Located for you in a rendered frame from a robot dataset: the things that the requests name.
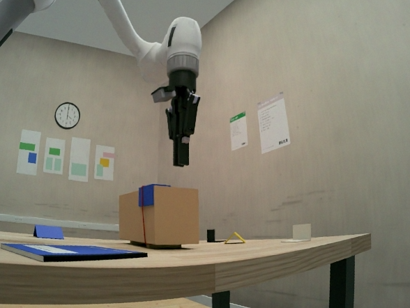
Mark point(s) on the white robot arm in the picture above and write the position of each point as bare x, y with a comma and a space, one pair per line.
179, 50

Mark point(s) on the blue notebook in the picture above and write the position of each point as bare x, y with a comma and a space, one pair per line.
64, 253

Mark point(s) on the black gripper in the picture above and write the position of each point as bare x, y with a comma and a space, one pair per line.
185, 81

